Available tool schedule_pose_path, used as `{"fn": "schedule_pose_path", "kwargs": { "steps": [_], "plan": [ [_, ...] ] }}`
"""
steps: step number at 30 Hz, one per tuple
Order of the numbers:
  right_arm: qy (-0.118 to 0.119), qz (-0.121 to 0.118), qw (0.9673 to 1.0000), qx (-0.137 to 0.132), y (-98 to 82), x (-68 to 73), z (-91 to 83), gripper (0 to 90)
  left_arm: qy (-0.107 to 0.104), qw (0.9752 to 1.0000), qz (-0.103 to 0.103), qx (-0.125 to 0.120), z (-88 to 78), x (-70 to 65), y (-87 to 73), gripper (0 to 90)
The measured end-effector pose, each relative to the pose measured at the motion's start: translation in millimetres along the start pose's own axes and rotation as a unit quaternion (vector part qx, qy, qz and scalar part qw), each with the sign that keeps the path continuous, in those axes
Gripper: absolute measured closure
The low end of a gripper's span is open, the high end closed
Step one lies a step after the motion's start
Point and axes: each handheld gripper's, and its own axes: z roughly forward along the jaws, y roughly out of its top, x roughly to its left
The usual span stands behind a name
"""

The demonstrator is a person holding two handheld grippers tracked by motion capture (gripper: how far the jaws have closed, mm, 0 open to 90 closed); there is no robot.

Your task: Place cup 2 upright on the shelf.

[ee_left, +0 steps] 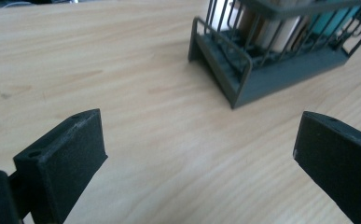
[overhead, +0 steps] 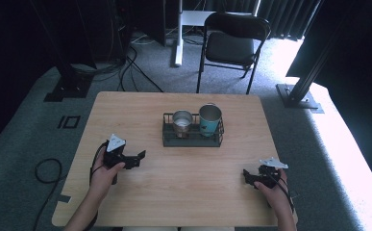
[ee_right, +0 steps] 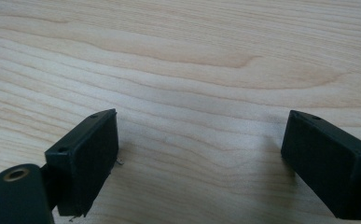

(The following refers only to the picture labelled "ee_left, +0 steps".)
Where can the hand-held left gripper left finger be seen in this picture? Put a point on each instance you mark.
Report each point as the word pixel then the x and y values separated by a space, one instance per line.
pixel 63 165

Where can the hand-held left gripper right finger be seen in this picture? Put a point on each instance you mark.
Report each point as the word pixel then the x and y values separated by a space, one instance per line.
pixel 340 161

